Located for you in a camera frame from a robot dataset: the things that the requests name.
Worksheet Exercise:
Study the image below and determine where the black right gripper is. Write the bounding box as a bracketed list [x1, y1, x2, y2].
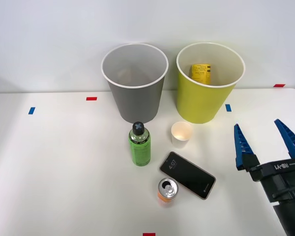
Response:
[234, 119, 295, 203]

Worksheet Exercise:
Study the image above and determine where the yellow-green plastic waste bin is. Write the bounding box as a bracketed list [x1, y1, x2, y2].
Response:
[176, 42, 246, 124]

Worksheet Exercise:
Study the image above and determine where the black smartphone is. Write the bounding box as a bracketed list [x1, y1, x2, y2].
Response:
[159, 151, 216, 201]

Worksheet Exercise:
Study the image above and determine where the white paper cup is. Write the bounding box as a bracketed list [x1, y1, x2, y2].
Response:
[171, 121, 194, 150]

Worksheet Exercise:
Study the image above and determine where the yellow drink can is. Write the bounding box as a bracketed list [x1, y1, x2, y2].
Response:
[191, 63, 211, 85]

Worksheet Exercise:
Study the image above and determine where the orange drink can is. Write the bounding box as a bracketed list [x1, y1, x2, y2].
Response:
[157, 177, 179, 208]

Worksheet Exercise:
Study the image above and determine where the green bottle with black cap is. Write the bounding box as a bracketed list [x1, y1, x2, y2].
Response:
[127, 121, 152, 167]

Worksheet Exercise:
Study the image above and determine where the grey plastic waste bin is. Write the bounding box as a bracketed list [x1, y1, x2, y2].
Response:
[100, 43, 169, 124]

